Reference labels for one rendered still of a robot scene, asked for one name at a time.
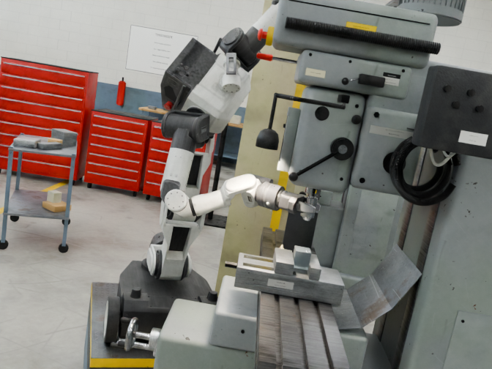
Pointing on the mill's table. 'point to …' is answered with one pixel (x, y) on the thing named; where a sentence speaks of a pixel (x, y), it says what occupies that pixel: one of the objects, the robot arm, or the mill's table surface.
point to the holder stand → (299, 231)
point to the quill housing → (325, 138)
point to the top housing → (383, 23)
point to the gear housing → (332, 68)
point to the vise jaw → (283, 261)
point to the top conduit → (363, 35)
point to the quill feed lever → (339, 148)
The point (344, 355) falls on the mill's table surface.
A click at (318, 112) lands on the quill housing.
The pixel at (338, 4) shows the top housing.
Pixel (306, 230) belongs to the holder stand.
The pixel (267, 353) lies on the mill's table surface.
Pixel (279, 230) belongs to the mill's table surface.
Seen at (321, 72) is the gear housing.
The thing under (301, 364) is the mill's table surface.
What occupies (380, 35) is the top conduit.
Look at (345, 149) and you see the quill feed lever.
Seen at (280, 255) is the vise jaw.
